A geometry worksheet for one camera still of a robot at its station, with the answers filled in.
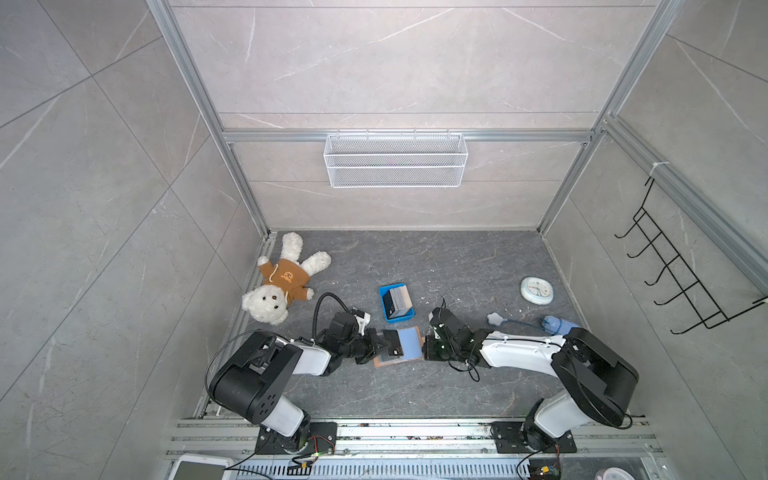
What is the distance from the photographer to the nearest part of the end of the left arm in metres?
0.78

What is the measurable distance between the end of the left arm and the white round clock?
54 centimetres

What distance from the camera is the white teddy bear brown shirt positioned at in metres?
0.92

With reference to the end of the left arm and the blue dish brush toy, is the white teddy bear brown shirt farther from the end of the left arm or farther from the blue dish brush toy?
the blue dish brush toy
